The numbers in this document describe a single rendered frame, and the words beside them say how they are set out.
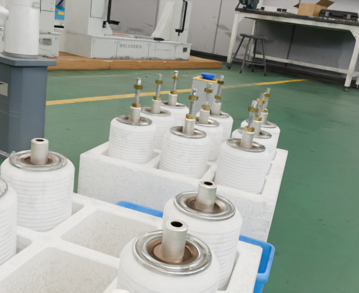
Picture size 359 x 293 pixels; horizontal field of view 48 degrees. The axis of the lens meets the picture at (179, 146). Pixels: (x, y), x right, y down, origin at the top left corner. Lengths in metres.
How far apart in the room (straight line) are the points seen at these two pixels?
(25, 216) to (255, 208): 0.39
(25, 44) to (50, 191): 0.75
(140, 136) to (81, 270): 0.36
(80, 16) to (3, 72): 2.39
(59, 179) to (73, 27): 3.15
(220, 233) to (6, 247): 0.24
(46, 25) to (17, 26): 2.03
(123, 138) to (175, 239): 0.46
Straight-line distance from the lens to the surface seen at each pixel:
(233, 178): 0.76
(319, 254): 1.01
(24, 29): 1.24
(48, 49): 3.21
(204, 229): 0.46
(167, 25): 4.51
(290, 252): 0.98
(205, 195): 0.48
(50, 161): 0.58
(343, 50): 5.81
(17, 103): 1.24
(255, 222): 0.75
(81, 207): 0.63
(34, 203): 0.56
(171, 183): 0.76
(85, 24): 3.55
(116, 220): 0.61
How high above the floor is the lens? 0.46
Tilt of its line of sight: 17 degrees down
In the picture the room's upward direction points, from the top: 9 degrees clockwise
